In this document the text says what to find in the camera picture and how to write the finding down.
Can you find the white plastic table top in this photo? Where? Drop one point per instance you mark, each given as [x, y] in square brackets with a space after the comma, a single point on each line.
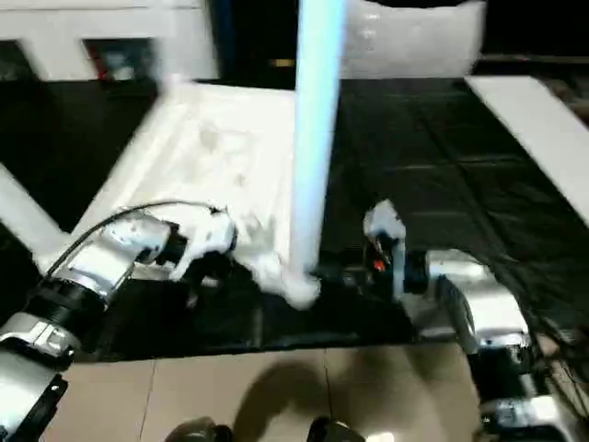
[184, 152]

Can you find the white plastic table leg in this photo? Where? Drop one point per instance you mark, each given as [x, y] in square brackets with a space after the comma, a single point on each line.
[317, 115]
[168, 69]
[27, 212]

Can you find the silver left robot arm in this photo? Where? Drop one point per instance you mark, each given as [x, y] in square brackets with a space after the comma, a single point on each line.
[92, 267]

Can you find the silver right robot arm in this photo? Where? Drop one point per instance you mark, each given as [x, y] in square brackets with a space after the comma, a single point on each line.
[488, 294]

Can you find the black mat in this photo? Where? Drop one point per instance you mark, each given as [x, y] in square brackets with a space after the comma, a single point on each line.
[437, 161]

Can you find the small beige label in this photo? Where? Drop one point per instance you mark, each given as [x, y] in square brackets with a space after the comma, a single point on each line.
[283, 62]

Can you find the white board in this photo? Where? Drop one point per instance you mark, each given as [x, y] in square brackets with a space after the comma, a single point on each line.
[538, 119]

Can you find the grey cushion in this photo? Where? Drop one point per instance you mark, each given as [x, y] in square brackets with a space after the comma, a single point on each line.
[414, 41]

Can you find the dark blue cabinet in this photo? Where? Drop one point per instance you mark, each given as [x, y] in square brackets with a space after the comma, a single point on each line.
[257, 37]

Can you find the black bar red light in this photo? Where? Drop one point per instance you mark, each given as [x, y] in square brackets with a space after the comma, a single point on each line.
[534, 57]

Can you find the white cabinet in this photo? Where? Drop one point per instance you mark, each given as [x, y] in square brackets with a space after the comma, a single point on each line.
[69, 23]

